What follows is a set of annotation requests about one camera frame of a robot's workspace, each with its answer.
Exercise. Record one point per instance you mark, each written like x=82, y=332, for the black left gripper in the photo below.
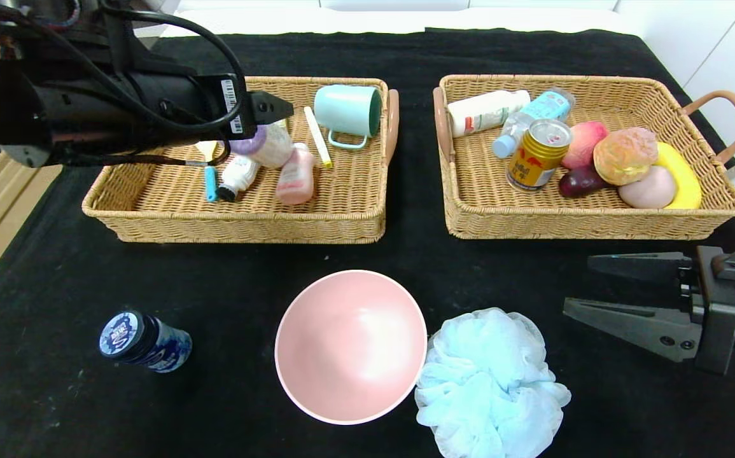
x=235, y=105

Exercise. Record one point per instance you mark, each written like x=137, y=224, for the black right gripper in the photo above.
x=711, y=308

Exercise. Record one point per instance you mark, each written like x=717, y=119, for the white canister purple top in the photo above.
x=268, y=147

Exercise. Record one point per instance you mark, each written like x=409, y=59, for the orange bread bun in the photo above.
x=625, y=156

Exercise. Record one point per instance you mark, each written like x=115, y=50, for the yellow drink can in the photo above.
x=536, y=162

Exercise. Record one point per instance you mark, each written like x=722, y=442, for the light blue bath loofah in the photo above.
x=488, y=388

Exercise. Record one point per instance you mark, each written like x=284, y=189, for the pink bowl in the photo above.
x=351, y=346

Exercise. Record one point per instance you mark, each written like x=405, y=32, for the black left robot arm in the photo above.
x=87, y=108

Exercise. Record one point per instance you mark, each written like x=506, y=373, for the white stick yellow tip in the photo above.
x=317, y=137

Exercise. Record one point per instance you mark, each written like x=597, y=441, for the teal mug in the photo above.
x=345, y=109

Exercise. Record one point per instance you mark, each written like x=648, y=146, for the white bottle black cap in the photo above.
x=237, y=175

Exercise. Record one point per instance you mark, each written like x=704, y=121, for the small pink bottle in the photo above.
x=296, y=181

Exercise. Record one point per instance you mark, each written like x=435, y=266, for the pale pink round fruit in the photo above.
x=650, y=191

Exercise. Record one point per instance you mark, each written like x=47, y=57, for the yellow banana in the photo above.
x=685, y=181

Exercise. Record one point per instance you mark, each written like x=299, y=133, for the purple eggplant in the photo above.
x=577, y=183

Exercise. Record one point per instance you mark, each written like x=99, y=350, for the black table cloth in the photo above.
x=405, y=57

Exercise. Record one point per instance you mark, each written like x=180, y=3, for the white furniture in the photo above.
x=405, y=22

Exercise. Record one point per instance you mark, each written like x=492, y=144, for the red peach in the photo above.
x=580, y=149

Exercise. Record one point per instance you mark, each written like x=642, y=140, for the clear water bottle blue label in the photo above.
x=520, y=130

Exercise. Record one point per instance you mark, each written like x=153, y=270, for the white milk bottle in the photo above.
x=482, y=113

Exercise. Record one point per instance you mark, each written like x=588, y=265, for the white cabinet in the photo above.
x=730, y=57

